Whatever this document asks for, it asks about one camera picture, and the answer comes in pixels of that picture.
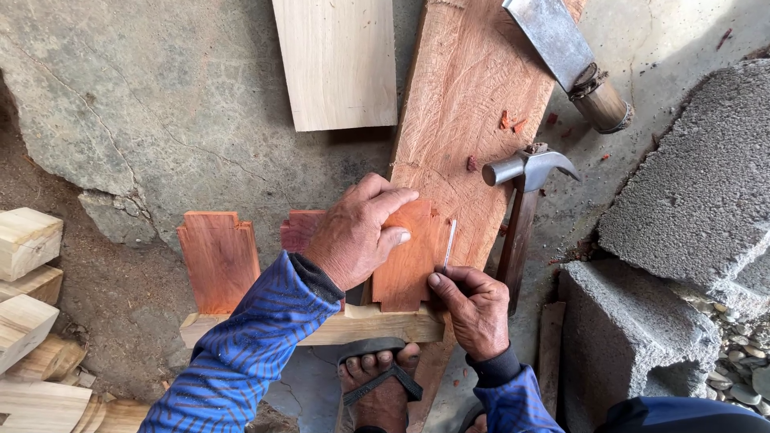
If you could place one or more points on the large grey concrete block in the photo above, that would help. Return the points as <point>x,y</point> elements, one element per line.
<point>692,180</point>

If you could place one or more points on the heap of pale wood offcuts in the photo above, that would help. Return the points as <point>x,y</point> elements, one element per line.
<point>27,328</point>

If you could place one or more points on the heap of river pebbles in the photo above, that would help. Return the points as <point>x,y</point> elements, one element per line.
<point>743,361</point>

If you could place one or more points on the person's left foot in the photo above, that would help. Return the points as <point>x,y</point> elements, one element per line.
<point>380,410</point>

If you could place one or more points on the red notched wooden piece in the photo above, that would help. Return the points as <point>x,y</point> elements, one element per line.
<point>409,273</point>
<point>299,231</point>
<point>219,264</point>

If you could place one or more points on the person's right foot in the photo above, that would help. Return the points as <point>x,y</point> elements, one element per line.
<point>477,424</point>

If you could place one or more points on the pale wooden batten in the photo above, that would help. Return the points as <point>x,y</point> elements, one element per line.
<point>361,328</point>

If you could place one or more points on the red wood chip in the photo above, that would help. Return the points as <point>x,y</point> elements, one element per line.
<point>471,163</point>
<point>505,119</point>
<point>519,126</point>

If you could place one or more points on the small grey concrete block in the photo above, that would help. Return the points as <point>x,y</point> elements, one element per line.
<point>625,343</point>

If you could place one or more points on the white pencil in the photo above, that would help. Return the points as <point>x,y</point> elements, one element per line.
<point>450,243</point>

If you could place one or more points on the thin brown wooden slat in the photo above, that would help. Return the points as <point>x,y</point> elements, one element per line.
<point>551,361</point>

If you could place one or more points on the long rough red plank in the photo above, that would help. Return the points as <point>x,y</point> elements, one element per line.
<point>469,90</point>

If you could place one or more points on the person's left hand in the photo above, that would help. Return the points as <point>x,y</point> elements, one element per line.
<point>349,240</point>

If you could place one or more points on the person's foot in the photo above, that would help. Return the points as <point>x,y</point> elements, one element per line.
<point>477,424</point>
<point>380,410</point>

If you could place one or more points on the person's blue trouser leg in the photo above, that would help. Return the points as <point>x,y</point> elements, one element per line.
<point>686,416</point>

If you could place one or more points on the pale smooth wooden board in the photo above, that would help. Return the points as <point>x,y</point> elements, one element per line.
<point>337,60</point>

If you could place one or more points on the black rubber sandal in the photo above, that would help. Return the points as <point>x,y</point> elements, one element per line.
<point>385,382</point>

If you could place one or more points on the person's right hand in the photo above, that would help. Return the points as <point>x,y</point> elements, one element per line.
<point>478,319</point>

